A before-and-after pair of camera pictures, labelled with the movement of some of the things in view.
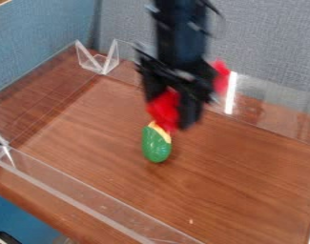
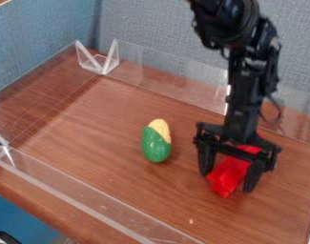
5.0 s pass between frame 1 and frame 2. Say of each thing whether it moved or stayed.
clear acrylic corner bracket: stayed
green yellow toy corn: stayed
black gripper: moved
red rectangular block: moved
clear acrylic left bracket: stayed
